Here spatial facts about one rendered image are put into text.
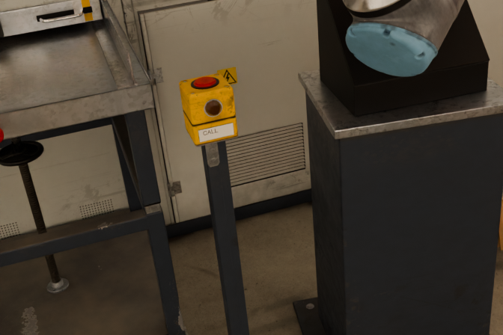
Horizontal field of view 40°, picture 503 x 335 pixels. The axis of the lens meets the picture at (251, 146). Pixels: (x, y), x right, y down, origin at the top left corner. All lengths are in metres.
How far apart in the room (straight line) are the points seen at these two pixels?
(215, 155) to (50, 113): 0.35
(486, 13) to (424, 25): 1.38
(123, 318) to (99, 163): 0.57
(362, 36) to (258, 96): 1.10
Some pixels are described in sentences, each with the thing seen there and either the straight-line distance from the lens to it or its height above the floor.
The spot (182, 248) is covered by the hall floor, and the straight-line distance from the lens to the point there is 2.33.
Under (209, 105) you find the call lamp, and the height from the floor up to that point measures 0.88.
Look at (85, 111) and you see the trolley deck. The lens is 1.39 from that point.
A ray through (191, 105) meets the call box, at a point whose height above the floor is 0.88.
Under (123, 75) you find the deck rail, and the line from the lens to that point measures 1.44.
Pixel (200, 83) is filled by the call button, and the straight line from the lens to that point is 1.19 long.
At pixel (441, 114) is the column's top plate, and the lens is 1.40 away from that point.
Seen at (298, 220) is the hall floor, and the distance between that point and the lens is 2.40.
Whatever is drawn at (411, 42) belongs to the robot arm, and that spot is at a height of 0.97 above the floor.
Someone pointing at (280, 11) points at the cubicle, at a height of 0.73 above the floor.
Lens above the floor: 1.36
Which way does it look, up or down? 28 degrees down
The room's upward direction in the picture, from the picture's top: 6 degrees counter-clockwise
